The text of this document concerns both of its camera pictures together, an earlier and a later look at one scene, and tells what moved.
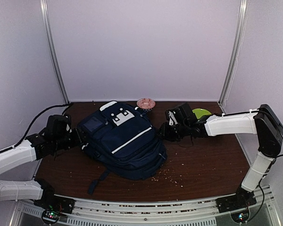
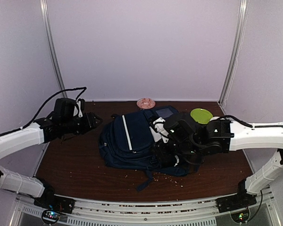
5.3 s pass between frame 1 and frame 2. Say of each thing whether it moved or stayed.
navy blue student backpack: moved
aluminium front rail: stayed
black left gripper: moved
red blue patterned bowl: stayed
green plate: stayed
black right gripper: moved
